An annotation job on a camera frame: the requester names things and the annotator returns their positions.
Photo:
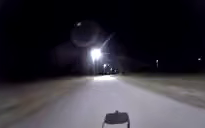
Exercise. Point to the dry grass verge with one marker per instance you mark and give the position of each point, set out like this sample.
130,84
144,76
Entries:
180,86

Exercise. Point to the grey asphalt path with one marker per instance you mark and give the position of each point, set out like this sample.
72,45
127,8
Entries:
100,100

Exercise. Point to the street lamp on pole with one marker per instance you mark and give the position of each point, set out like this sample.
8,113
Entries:
95,53

